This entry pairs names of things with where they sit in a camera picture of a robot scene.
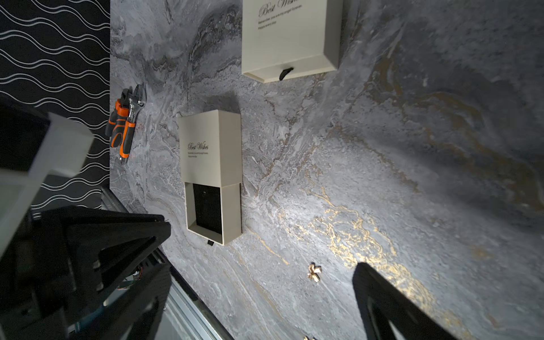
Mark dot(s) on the cream drawer jewelry box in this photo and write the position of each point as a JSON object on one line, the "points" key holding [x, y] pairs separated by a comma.
{"points": [[210, 146]]}

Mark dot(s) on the orange black pliers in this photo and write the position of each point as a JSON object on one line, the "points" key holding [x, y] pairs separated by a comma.
{"points": [[117, 120]]}

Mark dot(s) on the cream jewelry box right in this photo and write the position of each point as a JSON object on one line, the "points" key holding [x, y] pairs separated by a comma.
{"points": [[287, 39]]}

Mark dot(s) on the orange handled adjustable wrench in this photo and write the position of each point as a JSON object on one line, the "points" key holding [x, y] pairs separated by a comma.
{"points": [[137, 100]]}

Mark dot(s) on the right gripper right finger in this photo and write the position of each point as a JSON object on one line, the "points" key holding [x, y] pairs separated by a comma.
{"points": [[383, 308]]}

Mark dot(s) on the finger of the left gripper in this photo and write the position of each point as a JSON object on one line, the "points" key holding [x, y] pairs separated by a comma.
{"points": [[86, 253]]}

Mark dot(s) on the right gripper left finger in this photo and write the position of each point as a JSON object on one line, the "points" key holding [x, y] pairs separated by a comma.
{"points": [[138, 313]]}

